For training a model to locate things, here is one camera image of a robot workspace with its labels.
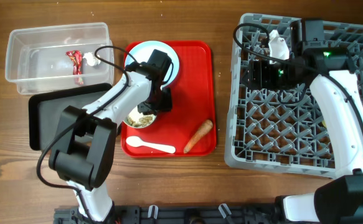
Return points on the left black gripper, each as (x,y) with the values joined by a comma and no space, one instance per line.
(153,106)

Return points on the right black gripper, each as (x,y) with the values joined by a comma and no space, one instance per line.
(259,73)

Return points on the rice and food scraps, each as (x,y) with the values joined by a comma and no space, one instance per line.
(139,119)

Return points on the green bowl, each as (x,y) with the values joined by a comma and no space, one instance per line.
(140,121)

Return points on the white plastic spoon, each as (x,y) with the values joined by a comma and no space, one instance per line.
(135,141)

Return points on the light blue plate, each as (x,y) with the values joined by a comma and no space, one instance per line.
(141,52)

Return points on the orange carrot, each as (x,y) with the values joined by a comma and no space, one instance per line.
(204,129)

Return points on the white tissue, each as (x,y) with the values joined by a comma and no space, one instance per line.
(91,59)

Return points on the red snack wrapper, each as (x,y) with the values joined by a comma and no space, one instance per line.
(76,57)

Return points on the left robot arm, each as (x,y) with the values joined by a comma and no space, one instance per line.
(83,147)

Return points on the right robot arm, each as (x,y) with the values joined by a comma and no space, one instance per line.
(328,72)

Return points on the grey dishwasher rack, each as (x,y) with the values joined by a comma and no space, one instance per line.
(281,131)

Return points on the red plastic tray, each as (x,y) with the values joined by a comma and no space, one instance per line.
(192,103)

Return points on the black tray bin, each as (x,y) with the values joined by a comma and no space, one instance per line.
(45,110)

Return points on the clear plastic bin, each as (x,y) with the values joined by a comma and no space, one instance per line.
(36,59)

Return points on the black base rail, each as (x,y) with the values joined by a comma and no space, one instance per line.
(247,214)

